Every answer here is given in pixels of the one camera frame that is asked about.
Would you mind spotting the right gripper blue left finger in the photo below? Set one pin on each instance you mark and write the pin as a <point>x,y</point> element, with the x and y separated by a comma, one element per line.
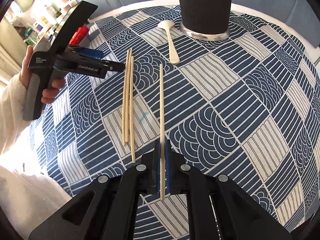
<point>107,207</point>

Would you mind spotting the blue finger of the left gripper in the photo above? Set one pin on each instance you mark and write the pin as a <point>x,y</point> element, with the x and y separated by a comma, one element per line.
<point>86,65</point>
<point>87,51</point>

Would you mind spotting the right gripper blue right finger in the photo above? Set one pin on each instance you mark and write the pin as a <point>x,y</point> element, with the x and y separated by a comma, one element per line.
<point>217,207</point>

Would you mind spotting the plain white ceramic spoon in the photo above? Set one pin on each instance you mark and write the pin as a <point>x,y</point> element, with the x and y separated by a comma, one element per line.
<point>166,25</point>

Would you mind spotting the white sleeve left forearm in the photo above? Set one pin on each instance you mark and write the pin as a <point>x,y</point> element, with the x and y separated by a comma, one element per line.
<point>11,113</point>

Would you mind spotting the person's left hand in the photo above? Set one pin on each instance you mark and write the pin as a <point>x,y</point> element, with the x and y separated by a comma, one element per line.
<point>48,95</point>

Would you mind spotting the red bowl of fruit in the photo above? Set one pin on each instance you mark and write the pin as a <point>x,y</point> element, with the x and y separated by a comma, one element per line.
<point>79,35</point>

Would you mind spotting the green bottle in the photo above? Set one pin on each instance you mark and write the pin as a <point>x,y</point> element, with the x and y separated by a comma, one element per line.
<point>30,37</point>

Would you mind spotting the blue patterned tablecloth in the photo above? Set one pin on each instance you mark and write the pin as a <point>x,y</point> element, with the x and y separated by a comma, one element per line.
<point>247,107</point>

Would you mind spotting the black cylindrical utensil holder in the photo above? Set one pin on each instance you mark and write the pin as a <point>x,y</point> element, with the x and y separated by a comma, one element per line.
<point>205,20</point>

